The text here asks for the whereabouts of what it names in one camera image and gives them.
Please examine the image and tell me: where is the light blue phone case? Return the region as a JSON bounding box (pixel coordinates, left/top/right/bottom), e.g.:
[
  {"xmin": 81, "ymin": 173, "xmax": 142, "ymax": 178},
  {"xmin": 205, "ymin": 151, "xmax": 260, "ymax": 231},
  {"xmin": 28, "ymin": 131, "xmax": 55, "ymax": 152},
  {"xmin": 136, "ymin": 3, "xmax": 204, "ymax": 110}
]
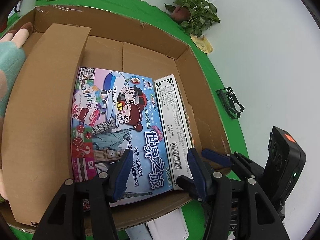
[{"xmin": 125, "ymin": 224, "xmax": 152, "ymax": 240}]

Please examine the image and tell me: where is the white green carton box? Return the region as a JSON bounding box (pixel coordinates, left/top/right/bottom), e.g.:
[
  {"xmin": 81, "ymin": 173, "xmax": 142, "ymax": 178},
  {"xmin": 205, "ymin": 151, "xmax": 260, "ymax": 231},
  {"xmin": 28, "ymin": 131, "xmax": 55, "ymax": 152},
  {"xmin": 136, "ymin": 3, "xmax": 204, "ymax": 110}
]
[{"xmin": 155, "ymin": 74, "xmax": 193, "ymax": 191}]

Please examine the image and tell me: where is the white device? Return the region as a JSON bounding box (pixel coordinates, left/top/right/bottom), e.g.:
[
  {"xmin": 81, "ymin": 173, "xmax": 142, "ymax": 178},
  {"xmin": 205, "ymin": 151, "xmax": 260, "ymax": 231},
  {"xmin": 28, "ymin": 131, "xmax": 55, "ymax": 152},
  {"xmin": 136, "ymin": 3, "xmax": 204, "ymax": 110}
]
[{"xmin": 146, "ymin": 208, "xmax": 189, "ymax": 240}]

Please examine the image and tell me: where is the long cardboard box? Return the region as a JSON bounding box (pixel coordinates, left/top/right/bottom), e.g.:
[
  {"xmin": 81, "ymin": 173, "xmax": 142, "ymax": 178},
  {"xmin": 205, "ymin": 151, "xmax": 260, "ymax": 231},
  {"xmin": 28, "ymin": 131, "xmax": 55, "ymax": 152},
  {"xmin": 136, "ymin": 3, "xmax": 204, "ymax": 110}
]
[{"xmin": 2, "ymin": 23, "xmax": 90, "ymax": 225}]

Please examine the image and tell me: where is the colourful board game box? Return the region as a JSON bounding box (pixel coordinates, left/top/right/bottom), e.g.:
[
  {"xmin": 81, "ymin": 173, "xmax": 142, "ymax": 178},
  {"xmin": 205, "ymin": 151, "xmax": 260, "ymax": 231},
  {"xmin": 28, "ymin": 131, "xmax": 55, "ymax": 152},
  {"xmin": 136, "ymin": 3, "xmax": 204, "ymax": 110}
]
[{"xmin": 71, "ymin": 67, "xmax": 173, "ymax": 205}]

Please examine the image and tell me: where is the pink pig plush toy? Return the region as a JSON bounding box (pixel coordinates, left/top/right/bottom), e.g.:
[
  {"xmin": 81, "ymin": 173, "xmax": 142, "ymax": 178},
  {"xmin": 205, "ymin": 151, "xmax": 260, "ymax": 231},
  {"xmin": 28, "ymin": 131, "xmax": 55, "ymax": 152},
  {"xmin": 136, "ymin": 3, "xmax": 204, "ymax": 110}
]
[{"xmin": 0, "ymin": 22, "xmax": 34, "ymax": 201}]

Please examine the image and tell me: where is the right potted green plant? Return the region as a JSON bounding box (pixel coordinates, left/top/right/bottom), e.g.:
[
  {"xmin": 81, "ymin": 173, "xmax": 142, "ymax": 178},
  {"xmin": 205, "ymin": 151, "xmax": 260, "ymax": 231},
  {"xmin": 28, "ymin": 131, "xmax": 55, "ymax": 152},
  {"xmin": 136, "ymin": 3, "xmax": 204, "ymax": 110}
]
[{"xmin": 164, "ymin": 0, "xmax": 220, "ymax": 37}]

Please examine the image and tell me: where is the large open cardboard tray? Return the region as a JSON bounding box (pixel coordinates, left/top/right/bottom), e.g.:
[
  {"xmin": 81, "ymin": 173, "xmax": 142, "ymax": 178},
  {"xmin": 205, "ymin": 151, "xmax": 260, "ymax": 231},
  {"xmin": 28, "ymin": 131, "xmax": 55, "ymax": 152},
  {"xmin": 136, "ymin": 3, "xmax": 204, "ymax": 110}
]
[{"xmin": 0, "ymin": 4, "xmax": 232, "ymax": 235}]

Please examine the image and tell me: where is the white enamel mug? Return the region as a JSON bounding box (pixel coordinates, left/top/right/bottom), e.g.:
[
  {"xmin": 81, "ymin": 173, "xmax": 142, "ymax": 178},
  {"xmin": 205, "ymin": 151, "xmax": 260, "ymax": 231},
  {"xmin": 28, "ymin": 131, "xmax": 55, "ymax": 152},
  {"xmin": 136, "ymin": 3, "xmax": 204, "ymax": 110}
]
[{"xmin": 14, "ymin": 0, "xmax": 36, "ymax": 17}]

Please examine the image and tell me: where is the black plastic bracket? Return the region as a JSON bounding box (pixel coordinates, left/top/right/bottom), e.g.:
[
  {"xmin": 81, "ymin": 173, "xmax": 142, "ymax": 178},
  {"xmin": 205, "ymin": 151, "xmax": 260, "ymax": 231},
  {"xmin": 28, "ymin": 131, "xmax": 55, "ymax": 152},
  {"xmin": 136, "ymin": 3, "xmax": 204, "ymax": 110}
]
[{"xmin": 216, "ymin": 87, "xmax": 245, "ymax": 120}]

